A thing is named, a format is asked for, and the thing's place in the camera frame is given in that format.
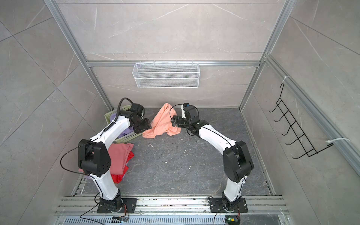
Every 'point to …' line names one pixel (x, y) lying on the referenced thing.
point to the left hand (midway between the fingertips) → (149, 124)
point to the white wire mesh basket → (166, 75)
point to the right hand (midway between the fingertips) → (176, 119)
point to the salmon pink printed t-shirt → (161, 123)
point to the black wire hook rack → (309, 150)
